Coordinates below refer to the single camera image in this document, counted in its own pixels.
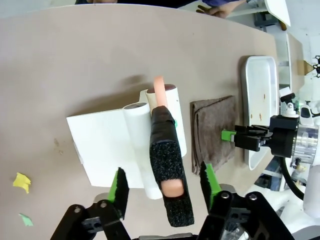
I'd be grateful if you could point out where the green paper scrap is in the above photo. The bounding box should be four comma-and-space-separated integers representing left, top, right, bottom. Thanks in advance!
18, 213, 34, 228

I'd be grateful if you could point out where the brown cloth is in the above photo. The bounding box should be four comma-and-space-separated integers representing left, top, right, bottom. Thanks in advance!
189, 95, 238, 175

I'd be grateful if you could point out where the pink lint roller black grip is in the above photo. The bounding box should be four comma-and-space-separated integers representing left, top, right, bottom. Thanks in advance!
145, 75, 195, 228

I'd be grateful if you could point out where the person's left forearm purple sleeve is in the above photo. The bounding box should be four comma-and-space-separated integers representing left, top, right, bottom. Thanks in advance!
202, 0, 248, 8

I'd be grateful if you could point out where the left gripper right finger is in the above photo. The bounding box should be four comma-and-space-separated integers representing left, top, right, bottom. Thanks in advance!
197, 161, 296, 240

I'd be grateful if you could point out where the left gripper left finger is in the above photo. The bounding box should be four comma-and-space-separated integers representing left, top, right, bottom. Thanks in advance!
49, 166, 132, 240

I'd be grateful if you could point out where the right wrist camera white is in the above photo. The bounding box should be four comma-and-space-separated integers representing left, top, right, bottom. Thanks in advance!
278, 87, 300, 118

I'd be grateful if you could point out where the metal tray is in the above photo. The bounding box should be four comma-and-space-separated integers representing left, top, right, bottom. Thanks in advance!
240, 55, 280, 171

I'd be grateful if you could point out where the white background panel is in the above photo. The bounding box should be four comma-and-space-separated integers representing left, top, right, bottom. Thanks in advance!
264, 0, 292, 28

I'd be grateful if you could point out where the person's left hand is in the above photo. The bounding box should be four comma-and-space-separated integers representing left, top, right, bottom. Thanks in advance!
196, 2, 242, 19

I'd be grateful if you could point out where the yellow paper scrap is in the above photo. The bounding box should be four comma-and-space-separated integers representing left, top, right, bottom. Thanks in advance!
12, 172, 32, 195

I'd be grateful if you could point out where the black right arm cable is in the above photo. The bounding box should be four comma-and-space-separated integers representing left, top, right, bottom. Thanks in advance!
279, 156, 305, 201

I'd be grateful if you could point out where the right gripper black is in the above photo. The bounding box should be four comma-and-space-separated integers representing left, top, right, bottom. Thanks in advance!
221, 114, 301, 158

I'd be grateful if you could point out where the white lint roller stand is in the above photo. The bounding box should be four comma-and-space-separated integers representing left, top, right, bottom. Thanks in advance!
66, 89, 163, 201

